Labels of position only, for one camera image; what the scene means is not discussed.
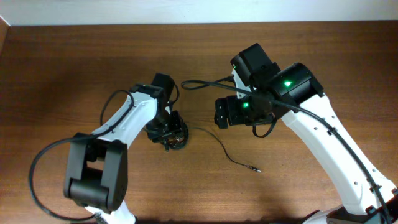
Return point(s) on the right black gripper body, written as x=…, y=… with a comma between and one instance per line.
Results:
x=246, y=111

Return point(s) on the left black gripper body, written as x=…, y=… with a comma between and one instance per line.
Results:
x=166, y=121

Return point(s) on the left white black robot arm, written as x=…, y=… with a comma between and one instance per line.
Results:
x=97, y=169

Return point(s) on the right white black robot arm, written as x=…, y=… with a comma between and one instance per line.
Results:
x=267, y=94

